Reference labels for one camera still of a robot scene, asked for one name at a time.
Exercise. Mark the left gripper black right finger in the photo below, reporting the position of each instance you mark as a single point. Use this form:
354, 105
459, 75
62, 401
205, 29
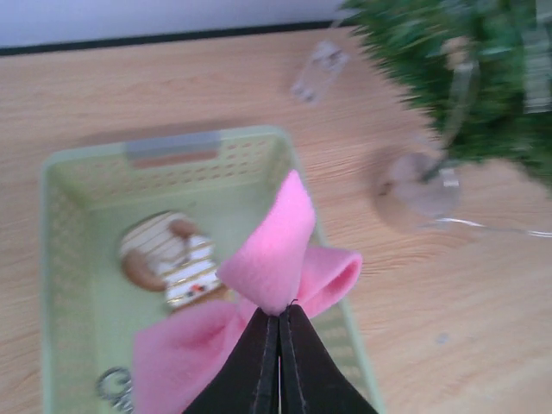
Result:
309, 380

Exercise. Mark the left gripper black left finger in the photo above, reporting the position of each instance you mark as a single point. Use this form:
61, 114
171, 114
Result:
248, 382

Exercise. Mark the pink felt bow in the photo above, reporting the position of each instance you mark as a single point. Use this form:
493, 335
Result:
177, 357

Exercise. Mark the light green plastic basket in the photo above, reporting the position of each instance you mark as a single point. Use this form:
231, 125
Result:
225, 181

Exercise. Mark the small green christmas tree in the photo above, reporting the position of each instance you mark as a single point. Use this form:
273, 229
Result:
481, 72

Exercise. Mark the clear light battery box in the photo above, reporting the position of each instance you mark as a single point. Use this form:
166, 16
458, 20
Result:
321, 70

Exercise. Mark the black enclosure frame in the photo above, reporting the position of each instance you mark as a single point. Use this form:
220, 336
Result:
133, 41

